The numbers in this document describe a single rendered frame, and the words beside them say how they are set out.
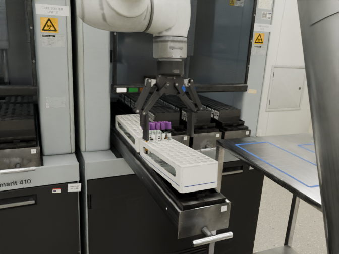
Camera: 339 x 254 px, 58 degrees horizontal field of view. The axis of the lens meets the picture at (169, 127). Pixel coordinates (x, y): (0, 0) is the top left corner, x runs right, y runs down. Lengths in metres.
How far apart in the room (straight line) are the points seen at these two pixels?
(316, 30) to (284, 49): 2.84
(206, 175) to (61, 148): 0.64
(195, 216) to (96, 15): 0.50
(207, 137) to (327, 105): 1.05
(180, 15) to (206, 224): 0.51
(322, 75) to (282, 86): 2.89
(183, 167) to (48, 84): 0.62
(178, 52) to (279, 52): 2.30
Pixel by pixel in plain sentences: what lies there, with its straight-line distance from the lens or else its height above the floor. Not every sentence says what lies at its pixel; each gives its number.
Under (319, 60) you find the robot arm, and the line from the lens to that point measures 0.25.
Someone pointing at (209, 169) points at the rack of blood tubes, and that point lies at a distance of 0.73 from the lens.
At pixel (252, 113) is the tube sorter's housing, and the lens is 1.49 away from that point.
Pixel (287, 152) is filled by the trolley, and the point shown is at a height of 0.82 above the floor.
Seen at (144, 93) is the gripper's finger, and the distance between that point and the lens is 0.80.
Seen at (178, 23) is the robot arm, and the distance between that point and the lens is 0.80.
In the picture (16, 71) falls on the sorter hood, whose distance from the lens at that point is 1.12.
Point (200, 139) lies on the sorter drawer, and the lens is 1.26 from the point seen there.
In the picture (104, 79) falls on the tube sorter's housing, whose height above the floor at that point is 1.02.
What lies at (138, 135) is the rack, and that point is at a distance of 1.00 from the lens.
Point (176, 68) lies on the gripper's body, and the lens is 0.81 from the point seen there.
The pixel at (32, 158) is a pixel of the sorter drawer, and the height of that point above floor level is 0.77.
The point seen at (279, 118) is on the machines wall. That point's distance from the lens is 3.21.
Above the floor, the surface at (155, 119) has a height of 0.86.
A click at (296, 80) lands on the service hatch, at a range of 3.25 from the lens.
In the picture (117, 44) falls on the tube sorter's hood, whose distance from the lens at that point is 1.14.
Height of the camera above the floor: 1.16
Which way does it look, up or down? 16 degrees down
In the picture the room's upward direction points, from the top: 3 degrees clockwise
